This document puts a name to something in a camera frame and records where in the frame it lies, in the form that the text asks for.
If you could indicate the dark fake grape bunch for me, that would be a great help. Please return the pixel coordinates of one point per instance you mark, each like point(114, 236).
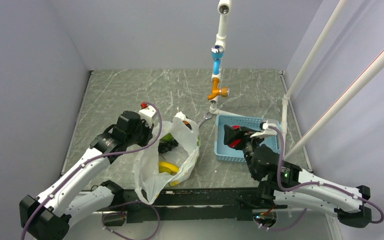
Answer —
point(167, 146)

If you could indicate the white frame pole far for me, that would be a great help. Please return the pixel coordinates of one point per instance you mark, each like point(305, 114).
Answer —
point(313, 39)

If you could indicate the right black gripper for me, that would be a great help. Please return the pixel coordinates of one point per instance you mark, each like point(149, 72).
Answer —
point(230, 134)

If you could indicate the white blue orange pipe stand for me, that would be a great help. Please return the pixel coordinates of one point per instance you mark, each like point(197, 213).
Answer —
point(217, 51)

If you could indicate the red fake fruit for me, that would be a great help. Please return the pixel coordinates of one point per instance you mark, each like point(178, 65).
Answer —
point(235, 136)

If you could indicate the silver combination wrench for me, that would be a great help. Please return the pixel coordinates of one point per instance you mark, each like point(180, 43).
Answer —
point(206, 116)

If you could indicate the yellow fake banana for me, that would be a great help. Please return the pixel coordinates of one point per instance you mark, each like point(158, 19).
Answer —
point(166, 167)

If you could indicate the green fake fruit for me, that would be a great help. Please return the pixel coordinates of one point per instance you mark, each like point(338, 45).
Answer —
point(167, 138)

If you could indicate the light blue plastic basket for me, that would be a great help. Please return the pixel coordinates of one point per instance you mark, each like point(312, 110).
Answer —
point(224, 153)

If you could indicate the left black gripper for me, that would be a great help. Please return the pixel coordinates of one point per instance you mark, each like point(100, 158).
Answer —
point(148, 131)

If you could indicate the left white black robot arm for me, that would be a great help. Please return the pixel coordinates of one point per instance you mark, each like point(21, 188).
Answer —
point(52, 213)

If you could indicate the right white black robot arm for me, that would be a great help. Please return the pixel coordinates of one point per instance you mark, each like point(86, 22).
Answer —
point(284, 184)

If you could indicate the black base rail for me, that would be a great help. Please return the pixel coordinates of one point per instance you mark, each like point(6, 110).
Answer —
point(239, 203)

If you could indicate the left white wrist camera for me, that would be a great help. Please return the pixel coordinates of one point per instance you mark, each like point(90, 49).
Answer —
point(147, 113)

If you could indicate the white frame pole near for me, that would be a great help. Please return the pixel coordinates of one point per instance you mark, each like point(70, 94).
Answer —
point(353, 89)

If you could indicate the white frame pole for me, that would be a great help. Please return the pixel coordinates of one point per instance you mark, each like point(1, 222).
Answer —
point(353, 89)
point(313, 39)

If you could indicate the black orange hex key set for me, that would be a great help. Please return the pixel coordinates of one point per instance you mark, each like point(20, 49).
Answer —
point(187, 124)

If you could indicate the white plastic shopping bag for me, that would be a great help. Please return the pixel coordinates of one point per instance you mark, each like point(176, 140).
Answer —
point(147, 179)

